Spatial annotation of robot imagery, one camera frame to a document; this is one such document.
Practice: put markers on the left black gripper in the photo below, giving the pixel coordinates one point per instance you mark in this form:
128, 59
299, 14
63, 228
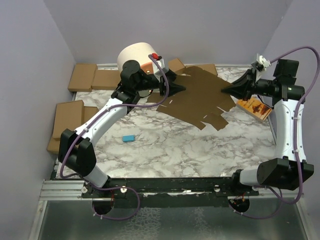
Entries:
173, 86

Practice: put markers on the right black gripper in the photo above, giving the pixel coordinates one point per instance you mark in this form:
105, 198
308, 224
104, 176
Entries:
245, 87

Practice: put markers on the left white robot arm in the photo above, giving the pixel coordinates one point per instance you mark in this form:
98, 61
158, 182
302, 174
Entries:
76, 147

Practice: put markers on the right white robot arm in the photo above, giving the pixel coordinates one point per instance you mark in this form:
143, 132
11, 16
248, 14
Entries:
288, 168

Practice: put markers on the orange paperback book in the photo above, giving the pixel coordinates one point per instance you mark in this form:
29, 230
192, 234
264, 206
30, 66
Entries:
255, 108

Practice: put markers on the round pastel drawer cabinet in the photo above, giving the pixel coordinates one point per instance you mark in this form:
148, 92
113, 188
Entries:
139, 52

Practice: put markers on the small blue block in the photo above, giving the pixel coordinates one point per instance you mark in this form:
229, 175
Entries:
128, 138

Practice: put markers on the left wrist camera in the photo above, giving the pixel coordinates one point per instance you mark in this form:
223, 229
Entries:
158, 65

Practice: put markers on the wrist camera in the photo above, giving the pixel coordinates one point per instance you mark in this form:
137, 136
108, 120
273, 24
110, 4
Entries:
158, 65
261, 63

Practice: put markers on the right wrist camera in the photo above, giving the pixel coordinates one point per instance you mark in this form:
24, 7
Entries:
261, 63

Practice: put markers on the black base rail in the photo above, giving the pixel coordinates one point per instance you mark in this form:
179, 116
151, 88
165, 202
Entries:
173, 192

